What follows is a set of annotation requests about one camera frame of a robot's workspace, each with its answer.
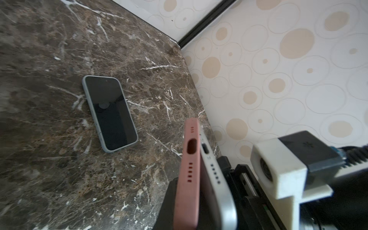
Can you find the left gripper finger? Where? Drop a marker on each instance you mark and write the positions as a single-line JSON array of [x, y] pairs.
[[164, 220]]

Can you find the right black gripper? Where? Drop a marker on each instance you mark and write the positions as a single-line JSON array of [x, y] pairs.
[[254, 210]]

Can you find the pink phone case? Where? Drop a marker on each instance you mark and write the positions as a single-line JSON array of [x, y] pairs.
[[186, 207]]

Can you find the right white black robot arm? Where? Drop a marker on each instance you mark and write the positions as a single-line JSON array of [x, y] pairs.
[[346, 209]]

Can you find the phone in grey case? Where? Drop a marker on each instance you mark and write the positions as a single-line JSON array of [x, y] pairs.
[[112, 118]]

